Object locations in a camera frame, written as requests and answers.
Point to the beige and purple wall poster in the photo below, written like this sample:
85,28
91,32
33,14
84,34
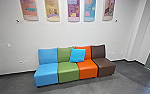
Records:
52,10

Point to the light blue wall poster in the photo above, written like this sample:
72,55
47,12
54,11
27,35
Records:
90,10

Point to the cyan square cushion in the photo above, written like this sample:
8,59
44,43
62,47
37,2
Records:
77,55

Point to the white double wall outlet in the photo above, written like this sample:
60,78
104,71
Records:
110,52

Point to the white wall switch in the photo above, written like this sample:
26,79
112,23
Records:
9,45

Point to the brown sofa chair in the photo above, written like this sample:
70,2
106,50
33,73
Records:
104,65

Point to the blue sofa chair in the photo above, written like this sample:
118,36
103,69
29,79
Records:
46,71

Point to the orange sofa chair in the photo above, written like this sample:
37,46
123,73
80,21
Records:
87,68

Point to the purple and pink wall poster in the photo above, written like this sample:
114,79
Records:
73,10

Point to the beige and pink wall poster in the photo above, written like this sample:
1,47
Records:
108,9

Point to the red and beige wall poster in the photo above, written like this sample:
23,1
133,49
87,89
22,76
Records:
29,9

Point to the green sofa chair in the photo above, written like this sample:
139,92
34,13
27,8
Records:
67,70

